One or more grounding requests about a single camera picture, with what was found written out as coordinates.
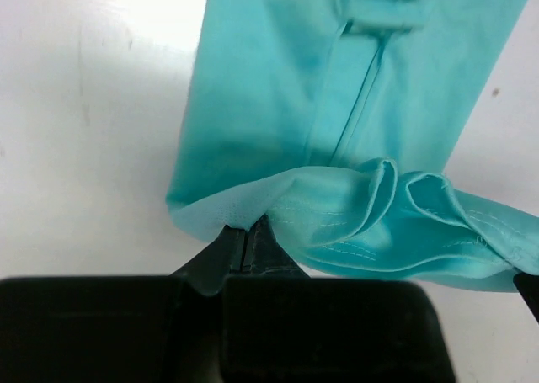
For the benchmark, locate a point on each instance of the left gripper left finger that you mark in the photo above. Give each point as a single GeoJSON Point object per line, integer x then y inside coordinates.
{"type": "Point", "coordinates": [142, 328]}

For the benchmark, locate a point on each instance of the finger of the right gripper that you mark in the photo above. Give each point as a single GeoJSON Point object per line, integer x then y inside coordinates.
{"type": "Point", "coordinates": [528, 288]}

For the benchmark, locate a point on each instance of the teal t shirt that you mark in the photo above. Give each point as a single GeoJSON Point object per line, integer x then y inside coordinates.
{"type": "Point", "coordinates": [335, 119]}

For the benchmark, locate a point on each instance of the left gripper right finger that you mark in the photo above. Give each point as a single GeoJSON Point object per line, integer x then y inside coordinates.
{"type": "Point", "coordinates": [280, 325]}

